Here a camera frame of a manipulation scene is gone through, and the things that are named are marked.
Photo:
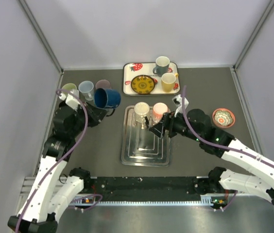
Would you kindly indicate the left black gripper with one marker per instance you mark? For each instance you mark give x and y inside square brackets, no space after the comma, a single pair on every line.
[96,114]

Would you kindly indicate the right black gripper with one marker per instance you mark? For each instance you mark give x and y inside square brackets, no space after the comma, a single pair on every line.
[169,121]

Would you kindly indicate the dark blue mug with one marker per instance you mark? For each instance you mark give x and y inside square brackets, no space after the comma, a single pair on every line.
[107,99]

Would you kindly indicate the pink mug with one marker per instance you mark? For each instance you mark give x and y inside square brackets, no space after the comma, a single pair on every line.
[158,110]

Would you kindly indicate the cream white mug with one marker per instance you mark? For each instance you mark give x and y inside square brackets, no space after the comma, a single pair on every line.
[142,115]

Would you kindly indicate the mauve purple mug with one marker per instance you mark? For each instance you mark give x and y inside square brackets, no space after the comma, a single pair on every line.
[103,84]

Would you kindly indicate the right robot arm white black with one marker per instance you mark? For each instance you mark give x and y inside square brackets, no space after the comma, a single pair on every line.
[197,126]

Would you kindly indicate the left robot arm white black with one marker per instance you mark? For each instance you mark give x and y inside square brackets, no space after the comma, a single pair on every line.
[43,208]

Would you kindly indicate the light blue mug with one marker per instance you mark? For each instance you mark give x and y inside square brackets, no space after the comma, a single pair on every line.
[86,88]

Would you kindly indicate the light green mug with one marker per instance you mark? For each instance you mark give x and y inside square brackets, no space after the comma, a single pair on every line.
[69,86]

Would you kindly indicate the yellow mug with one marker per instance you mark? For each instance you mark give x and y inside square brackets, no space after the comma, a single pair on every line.
[168,81]

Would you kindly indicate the grey green mug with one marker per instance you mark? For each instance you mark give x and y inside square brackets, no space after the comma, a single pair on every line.
[161,65]

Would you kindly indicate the yellow patterned plate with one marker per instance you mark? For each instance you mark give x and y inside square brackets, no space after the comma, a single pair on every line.
[143,84]

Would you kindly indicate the strawberry pattern white tray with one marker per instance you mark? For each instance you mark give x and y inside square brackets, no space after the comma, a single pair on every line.
[131,70]

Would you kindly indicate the pink patterned bowl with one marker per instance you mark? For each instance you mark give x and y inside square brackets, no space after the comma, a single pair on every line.
[223,118]

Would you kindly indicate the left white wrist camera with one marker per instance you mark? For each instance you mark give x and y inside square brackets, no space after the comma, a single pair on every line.
[70,98]

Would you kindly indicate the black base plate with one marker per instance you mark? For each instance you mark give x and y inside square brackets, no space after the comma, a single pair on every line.
[151,188]

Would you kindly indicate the grey slotted cable duct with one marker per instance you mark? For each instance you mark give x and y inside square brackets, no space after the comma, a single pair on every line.
[203,201]

